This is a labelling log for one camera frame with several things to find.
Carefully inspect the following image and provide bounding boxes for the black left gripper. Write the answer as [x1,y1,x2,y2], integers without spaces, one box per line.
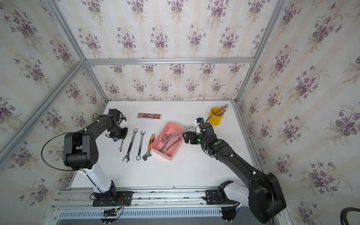
[107,125,127,139]

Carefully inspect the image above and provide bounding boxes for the long silver combination wrench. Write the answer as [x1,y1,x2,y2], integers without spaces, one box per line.
[123,128,138,163]

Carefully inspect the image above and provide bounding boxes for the large silver adjustable wrench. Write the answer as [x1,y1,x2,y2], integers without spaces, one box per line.
[161,126,193,143]

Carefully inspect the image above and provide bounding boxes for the pink plastic storage box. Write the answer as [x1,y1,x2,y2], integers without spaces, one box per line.
[151,122,184,161]

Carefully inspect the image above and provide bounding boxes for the orange handled adjustable wrench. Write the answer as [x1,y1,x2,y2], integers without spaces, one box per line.
[142,134,156,161]

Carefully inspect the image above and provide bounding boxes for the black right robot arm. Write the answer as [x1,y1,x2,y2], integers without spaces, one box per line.
[182,122,287,224]

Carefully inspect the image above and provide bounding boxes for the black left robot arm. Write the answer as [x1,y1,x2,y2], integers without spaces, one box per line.
[63,109,128,195]

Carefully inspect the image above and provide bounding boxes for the small double open wrench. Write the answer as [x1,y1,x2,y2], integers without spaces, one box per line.
[168,137,182,151]

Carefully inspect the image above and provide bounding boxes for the silver open end wrench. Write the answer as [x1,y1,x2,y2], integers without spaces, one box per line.
[159,142,168,153]

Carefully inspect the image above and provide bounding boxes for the yellow pencil cup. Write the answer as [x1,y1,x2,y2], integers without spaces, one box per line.
[208,107,224,126]

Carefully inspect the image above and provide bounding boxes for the red rectangular carton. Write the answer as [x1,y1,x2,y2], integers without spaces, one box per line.
[137,112,162,120]

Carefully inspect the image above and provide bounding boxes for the coloured pencils bundle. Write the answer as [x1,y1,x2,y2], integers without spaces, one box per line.
[213,104,228,116]

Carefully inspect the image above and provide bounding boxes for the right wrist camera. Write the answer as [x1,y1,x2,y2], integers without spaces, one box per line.
[196,117,204,125]

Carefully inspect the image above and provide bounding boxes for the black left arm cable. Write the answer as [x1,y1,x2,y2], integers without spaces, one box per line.
[40,132,85,172]

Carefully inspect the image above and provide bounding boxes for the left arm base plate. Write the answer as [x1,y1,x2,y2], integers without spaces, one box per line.
[92,191,133,207]

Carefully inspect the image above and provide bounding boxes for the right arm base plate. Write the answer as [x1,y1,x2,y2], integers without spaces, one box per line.
[203,189,240,205]

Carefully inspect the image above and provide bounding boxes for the aluminium mounting rail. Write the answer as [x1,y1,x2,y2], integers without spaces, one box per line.
[51,187,236,209]

